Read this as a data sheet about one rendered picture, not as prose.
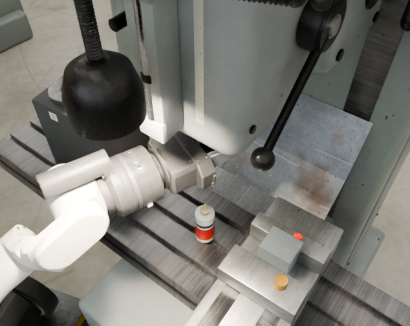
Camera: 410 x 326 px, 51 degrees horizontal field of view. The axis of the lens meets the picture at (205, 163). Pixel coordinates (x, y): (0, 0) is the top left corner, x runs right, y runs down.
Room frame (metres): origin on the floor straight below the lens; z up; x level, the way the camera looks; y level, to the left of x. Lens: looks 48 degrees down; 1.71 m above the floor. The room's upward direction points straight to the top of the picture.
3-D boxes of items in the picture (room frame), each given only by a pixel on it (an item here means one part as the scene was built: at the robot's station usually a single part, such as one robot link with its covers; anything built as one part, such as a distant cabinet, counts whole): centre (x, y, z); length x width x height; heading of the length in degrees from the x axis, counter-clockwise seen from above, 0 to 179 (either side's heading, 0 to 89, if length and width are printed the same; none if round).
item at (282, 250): (0.39, -0.13, 1.04); 0.06 x 0.05 x 0.06; 55
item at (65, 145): (0.72, 0.25, 1.03); 0.22 x 0.12 x 0.20; 60
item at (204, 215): (0.50, 0.00, 0.98); 0.04 x 0.04 x 0.11
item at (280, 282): (0.33, -0.13, 1.05); 0.02 x 0.02 x 0.02
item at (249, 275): (0.34, -0.10, 1.02); 0.15 x 0.06 x 0.04; 55
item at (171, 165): (0.43, 0.07, 1.22); 0.13 x 0.12 x 0.10; 31
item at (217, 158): (0.45, -0.03, 1.22); 0.06 x 0.02 x 0.03; 121
